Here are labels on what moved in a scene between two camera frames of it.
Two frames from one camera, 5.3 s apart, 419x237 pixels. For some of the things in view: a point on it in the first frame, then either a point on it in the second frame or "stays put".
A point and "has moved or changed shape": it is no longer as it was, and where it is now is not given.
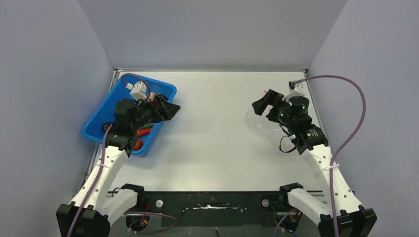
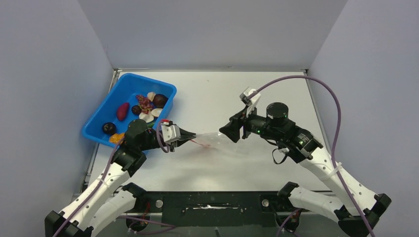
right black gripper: [260, 106] -> [232, 129]
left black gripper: [166, 111] -> [185, 136]
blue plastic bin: [126, 87] stays put
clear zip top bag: [263, 126] has moved or changed shape
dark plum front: [105, 126] stays put
